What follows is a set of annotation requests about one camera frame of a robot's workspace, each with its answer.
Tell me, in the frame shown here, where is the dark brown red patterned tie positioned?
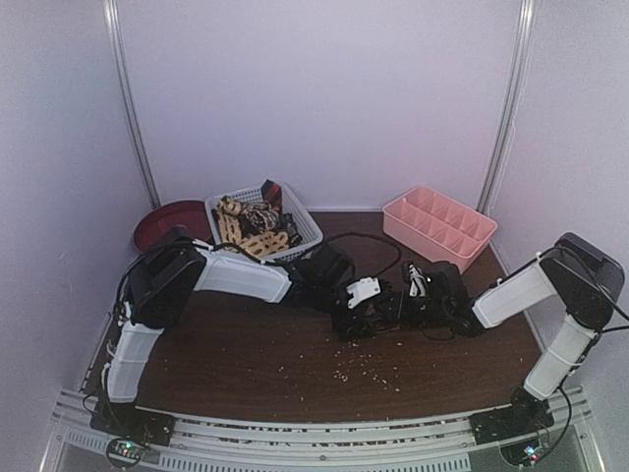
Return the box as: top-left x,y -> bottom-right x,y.
363,307 -> 396,336

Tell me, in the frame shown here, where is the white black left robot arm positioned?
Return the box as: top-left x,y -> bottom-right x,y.
100,228 -> 390,437

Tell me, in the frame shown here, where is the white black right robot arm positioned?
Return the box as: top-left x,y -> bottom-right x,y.
400,232 -> 625,435

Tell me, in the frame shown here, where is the grey plastic mesh basket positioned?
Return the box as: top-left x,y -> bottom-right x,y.
204,181 -> 323,262

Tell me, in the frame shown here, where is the pink divided organizer box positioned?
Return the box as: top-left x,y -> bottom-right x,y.
382,187 -> 497,272

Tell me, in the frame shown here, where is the brown cream patterned tie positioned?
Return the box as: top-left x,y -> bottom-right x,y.
239,202 -> 280,234

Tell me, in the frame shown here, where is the red black striped tie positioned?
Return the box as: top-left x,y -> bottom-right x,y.
260,179 -> 283,213

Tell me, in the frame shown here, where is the yellow insect patterned tie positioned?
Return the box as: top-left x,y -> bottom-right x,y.
213,196 -> 290,259

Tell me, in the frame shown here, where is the dark red round plate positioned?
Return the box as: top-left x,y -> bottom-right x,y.
133,200 -> 213,253

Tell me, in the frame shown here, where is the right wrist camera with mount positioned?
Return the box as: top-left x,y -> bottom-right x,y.
402,261 -> 428,298

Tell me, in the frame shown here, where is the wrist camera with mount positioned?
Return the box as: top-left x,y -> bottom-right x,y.
402,261 -> 428,298
346,277 -> 381,310

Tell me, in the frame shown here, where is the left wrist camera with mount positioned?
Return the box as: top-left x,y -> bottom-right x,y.
346,277 -> 381,310

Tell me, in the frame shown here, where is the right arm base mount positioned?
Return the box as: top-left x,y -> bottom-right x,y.
469,386 -> 554,468

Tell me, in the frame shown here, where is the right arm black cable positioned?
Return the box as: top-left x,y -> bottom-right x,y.
559,294 -> 629,394

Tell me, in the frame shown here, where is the front aluminium rail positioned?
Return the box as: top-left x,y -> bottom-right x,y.
39,388 -> 607,471

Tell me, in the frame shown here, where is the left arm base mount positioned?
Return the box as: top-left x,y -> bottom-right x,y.
89,391 -> 176,471

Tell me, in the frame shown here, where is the right aluminium frame post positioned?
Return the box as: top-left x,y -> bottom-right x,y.
477,0 -> 538,216

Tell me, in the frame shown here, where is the aluminium frame post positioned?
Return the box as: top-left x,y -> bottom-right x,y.
477,0 -> 538,216
102,0 -> 161,209

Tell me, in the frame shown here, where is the left aluminium frame post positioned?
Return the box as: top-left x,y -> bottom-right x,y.
102,0 -> 161,209

